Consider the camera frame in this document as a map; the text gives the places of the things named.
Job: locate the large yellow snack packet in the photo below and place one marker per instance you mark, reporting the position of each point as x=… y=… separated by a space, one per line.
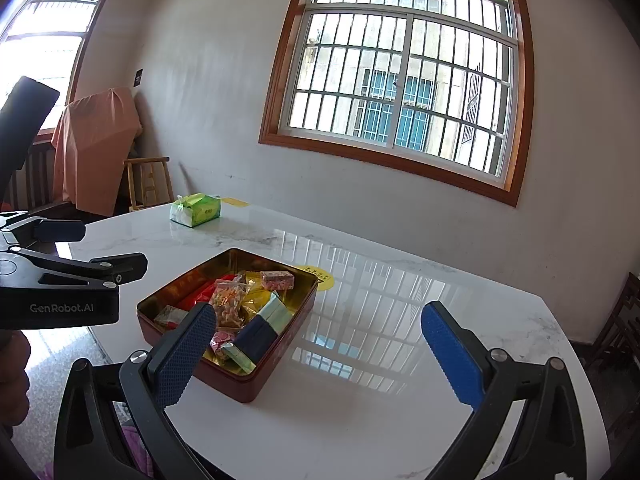
x=255 y=302

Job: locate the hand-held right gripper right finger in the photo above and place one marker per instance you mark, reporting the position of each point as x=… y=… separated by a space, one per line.
x=450 y=355

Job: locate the small yellow sticker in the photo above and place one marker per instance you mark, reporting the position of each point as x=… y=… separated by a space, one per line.
x=235 y=201

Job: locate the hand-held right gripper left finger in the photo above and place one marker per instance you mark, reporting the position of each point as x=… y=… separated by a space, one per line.
x=185 y=355

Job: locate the silver red snack packet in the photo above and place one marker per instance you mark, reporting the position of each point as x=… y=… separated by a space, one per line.
x=170 y=317

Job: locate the pink patterned cloth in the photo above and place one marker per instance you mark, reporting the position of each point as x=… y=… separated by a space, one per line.
x=135 y=452

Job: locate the wooden chair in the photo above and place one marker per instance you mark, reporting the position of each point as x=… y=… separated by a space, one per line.
x=150 y=162

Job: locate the dark wooden slatted bench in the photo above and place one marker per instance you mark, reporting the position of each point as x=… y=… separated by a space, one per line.
x=35 y=180

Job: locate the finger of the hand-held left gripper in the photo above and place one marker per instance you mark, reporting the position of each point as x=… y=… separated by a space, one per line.
x=115 y=266
x=57 y=230

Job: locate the black wall switch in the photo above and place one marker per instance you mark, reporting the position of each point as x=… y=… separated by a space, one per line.
x=138 y=77

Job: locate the large round yellow sticker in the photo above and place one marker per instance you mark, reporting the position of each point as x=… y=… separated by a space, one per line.
x=325 y=277

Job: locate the narrow barred window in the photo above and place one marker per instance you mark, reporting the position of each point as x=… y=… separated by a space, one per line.
x=55 y=50

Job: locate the green tissue pack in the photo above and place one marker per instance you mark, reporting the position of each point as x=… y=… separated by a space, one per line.
x=200 y=210

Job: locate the barred window with wooden frame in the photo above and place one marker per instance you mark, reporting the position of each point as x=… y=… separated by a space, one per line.
x=400 y=75

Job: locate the clear packet of brown snacks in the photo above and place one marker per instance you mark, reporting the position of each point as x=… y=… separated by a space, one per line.
x=227 y=305

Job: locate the pink patterned snack packet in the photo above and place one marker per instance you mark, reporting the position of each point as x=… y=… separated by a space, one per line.
x=277 y=280

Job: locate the red tin box gold inside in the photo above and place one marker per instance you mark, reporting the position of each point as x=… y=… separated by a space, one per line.
x=235 y=380

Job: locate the navy snack packet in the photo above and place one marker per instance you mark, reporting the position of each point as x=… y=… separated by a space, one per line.
x=257 y=337

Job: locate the person's left hand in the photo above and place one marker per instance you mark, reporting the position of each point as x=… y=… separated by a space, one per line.
x=12 y=380

